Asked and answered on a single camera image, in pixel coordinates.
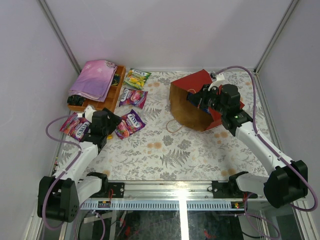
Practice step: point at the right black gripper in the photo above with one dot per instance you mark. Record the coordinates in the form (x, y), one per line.
(201, 96)

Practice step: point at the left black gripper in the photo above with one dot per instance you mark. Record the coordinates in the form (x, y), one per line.
(113, 119)

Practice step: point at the purple Fox's candy bag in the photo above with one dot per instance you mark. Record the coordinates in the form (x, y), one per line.
(75, 127)

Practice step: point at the red paper bag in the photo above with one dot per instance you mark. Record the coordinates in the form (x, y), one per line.
(191, 117)

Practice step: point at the green Fox's candy bag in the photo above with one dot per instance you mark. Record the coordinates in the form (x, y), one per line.
(137, 78)

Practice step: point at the blue tortilla chips bag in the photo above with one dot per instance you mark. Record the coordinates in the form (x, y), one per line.
(201, 100)

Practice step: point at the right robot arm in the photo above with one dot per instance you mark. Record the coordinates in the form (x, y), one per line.
(287, 179)

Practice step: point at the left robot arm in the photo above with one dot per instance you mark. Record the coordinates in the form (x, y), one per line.
(60, 196)

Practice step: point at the dark patterned cloth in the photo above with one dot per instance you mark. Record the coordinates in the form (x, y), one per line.
(76, 100)

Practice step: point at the folded purple cloth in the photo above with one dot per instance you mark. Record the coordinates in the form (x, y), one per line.
(94, 80)

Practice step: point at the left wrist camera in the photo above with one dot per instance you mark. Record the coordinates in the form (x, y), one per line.
(87, 113)

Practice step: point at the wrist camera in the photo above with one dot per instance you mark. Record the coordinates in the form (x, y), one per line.
(217, 77)
(87, 113)

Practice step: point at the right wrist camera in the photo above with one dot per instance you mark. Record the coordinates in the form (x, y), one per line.
(217, 77)

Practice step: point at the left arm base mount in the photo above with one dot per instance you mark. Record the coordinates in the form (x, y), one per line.
(112, 190)

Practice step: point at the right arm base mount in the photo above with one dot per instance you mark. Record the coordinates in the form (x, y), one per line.
(226, 190)

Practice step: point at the aluminium frame rail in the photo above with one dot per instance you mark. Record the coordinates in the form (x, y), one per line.
(157, 195)

